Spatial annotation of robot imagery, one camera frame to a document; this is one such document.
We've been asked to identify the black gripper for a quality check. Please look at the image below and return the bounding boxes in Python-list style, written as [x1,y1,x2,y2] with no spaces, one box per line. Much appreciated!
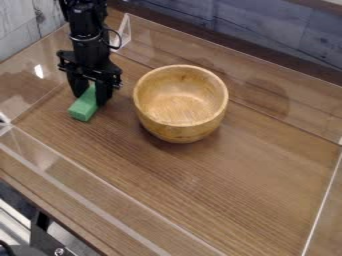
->
[56,20,123,107]

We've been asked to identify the green rectangular stick block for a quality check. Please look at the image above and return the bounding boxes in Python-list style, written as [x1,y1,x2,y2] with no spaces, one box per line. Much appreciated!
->
[68,85,98,122]

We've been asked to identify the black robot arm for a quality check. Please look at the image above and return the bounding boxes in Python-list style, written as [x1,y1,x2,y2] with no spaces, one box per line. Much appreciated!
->
[56,0,123,106]

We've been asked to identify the round wooden bowl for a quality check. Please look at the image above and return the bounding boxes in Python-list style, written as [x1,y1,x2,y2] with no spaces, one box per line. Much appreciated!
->
[132,64,229,144]

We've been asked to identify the clear acrylic tray enclosure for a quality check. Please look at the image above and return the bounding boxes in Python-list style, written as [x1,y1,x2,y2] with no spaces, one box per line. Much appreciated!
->
[0,12,342,256]

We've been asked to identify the black table leg bracket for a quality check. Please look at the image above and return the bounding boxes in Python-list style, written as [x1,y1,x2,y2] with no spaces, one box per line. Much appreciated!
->
[30,212,78,256]

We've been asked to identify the black cable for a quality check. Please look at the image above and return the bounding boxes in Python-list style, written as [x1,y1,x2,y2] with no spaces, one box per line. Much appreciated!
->
[0,239,18,256]

